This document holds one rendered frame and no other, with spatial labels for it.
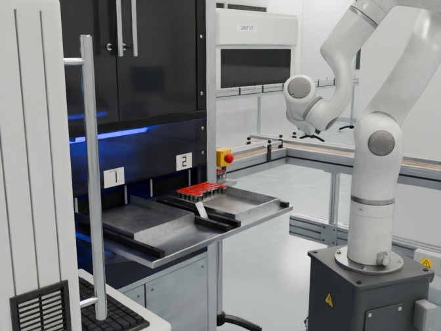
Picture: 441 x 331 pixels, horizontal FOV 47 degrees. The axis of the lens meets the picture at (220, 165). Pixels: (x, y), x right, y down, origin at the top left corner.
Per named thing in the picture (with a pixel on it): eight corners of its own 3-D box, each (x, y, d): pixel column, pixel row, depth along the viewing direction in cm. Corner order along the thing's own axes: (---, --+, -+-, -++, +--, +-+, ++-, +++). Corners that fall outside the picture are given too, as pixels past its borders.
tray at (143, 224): (71, 220, 175) (70, 210, 174) (130, 203, 194) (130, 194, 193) (134, 244, 153) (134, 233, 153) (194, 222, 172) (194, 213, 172)
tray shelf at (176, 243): (58, 229, 172) (58, 224, 172) (201, 187, 223) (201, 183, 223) (153, 268, 141) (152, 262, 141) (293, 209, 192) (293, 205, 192)
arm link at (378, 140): (392, 194, 147) (398, 111, 142) (401, 214, 129) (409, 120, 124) (349, 192, 149) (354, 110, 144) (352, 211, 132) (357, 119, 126)
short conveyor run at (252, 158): (201, 190, 225) (201, 155, 222) (176, 184, 235) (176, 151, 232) (288, 165, 276) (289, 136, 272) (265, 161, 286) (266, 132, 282)
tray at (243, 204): (166, 204, 193) (166, 195, 192) (212, 190, 212) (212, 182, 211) (235, 224, 171) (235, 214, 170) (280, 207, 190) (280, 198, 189)
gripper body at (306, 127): (279, 108, 149) (283, 121, 160) (308, 128, 146) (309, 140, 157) (296, 89, 150) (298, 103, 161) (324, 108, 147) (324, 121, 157)
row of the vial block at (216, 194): (187, 205, 191) (187, 193, 190) (219, 195, 204) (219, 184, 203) (191, 206, 190) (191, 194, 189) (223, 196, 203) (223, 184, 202)
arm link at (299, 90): (325, 106, 145) (300, 87, 148) (324, 88, 132) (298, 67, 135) (304, 127, 144) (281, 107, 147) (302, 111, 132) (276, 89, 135)
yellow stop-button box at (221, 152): (208, 165, 223) (208, 148, 221) (219, 162, 228) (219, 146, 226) (221, 167, 218) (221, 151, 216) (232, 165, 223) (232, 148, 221)
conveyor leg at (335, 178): (317, 304, 282) (323, 169, 265) (325, 298, 289) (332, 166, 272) (331, 309, 276) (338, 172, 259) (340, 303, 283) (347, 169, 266)
